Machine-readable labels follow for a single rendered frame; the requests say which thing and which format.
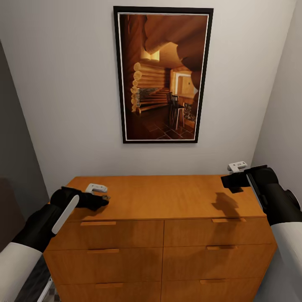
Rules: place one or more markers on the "mousetrap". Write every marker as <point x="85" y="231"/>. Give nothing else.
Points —
<point x="236" y="190"/>
<point x="103" y="197"/>

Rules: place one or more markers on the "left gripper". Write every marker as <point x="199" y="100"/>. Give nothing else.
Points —
<point x="94" y="201"/>

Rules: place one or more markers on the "cabinet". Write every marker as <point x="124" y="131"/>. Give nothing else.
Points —
<point x="169" y="238"/>

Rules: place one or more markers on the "picture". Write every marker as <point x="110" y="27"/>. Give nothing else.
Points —
<point x="162" y="56"/>

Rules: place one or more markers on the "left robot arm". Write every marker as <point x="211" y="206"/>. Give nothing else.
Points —
<point x="19" y="257"/>

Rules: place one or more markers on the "door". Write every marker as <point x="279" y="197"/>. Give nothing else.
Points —
<point x="22" y="187"/>

